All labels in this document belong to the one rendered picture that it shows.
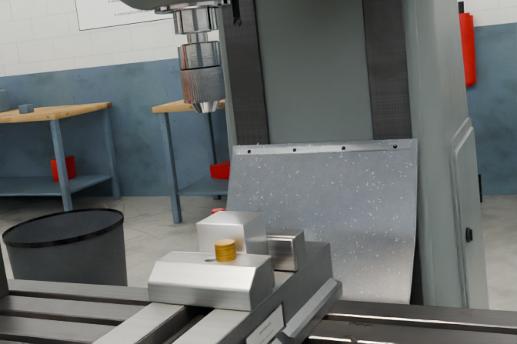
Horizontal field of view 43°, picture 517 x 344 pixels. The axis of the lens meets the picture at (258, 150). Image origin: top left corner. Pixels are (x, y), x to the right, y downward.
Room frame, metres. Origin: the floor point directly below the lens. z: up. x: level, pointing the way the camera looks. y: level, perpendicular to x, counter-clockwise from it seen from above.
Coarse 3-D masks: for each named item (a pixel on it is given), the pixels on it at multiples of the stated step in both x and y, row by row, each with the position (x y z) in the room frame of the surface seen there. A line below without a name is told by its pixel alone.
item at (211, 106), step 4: (192, 104) 0.71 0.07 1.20; (196, 104) 0.71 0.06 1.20; (200, 104) 0.71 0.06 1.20; (204, 104) 0.71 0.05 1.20; (208, 104) 0.71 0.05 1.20; (212, 104) 0.71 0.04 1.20; (216, 104) 0.72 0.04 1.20; (196, 108) 0.71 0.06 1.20; (200, 108) 0.71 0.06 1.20; (204, 108) 0.71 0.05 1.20; (208, 108) 0.71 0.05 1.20; (212, 108) 0.71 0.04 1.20; (216, 108) 0.72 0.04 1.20; (196, 112) 0.72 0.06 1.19; (200, 112) 0.71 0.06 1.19
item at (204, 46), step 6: (198, 42) 0.70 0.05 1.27; (204, 42) 0.70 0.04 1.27; (210, 42) 0.71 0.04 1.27; (216, 42) 0.71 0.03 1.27; (180, 48) 0.71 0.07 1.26; (186, 48) 0.70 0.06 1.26; (192, 48) 0.70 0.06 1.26; (198, 48) 0.70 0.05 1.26; (204, 48) 0.70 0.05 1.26; (210, 48) 0.70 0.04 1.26; (216, 48) 0.71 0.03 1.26
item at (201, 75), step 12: (180, 60) 0.71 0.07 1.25; (192, 60) 0.70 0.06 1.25; (204, 60) 0.70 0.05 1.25; (216, 60) 0.71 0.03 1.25; (180, 72) 0.72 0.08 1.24; (192, 72) 0.70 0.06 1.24; (204, 72) 0.70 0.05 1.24; (216, 72) 0.71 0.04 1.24; (192, 84) 0.70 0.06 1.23; (204, 84) 0.70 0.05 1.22; (216, 84) 0.71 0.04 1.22; (192, 96) 0.70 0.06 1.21; (204, 96) 0.70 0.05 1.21; (216, 96) 0.70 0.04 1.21
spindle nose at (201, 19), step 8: (192, 8) 0.70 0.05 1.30; (200, 8) 0.70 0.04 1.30; (208, 8) 0.71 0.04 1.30; (176, 16) 0.71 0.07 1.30; (184, 16) 0.70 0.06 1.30; (192, 16) 0.70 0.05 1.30; (200, 16) 0.70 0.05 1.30; (208, 16) 0.71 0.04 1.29; (216, 16) 0.72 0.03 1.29; (176, 24) 0.71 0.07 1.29; (184, 24) 0.70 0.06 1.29; (192, 24) 0.70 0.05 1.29; (200, 24) 0.70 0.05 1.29; (208, 24) 0.71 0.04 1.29; (216, 24) 0.72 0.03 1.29; (176, 32) 0.71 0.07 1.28; (184, 32) 0.70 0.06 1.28
